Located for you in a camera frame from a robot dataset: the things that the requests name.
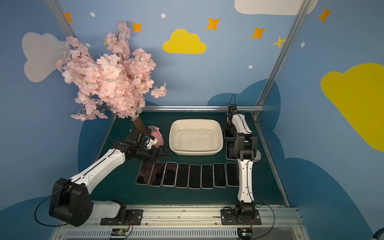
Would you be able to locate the pink back phone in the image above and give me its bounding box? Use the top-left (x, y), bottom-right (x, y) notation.
top-left (135, 162), bottom-right (154, 186)

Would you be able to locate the pink cherry blossom tree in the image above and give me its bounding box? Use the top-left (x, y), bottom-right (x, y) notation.
top-left (56, 21), bottom-right (167, 132)

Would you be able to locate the black phone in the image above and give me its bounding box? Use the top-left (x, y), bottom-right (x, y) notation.
top-left (226, 163), bottom-right (240, 187)
top-left (201, 164), bottom-right (214, 190)
top-left (226, 140), bottom-right (239, 161)
top-left (224, 131), bottom-right (235, 139)
top-left (213, 163), bottom-right (227, 188)

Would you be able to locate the left green circuit board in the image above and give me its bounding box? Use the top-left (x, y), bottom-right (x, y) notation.
top-left (111, 229), bottom-right (129, 238)

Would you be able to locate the white case phone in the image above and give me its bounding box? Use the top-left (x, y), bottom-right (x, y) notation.
top-left (162, 162), bottom-right (178, 187)

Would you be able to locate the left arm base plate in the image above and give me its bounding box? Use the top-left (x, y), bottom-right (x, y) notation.
top-left (100, 209), bottom-right (144, 226)

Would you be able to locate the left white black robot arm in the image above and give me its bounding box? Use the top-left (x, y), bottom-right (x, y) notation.
top-left (49, 130), bottom-right (163, 227)

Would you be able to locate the pink spray bottle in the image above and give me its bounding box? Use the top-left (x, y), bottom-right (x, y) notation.
top-left (148, 126), bottom-right (164, 148)

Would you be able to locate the right green circuit board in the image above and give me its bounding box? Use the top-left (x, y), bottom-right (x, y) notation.
top-left (237, 228), bottom-right (253, 240)

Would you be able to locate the green circuit board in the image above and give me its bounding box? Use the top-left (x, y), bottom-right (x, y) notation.
top-left (237, 228), bottom-right (253, 240)
top-left (111, 229), bottom-right (129, 238)

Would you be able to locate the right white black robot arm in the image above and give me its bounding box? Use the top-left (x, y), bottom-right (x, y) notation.
top-left (223, 104), bottom-right (261, 220)

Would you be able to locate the white plastic storage box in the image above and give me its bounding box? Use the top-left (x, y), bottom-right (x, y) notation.
top-left (169, 119), bottom-right (224, 156)

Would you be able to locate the aluminium rail base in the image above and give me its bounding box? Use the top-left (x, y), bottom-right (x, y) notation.
top-left (51, 205), bottom-right (310, 240)

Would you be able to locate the pink case phone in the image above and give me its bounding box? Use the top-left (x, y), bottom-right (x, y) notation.
top-left (188, 165), bottom-right (202, 190)
top-left (175, 164), bottom-right (190, 189)

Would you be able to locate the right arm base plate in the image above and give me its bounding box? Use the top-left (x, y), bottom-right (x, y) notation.
top-left (220, 207), bottom-right (262, 226)

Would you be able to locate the grey round disc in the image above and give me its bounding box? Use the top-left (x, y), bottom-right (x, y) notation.
top-left (254, 150), bottom-right (262, 162)

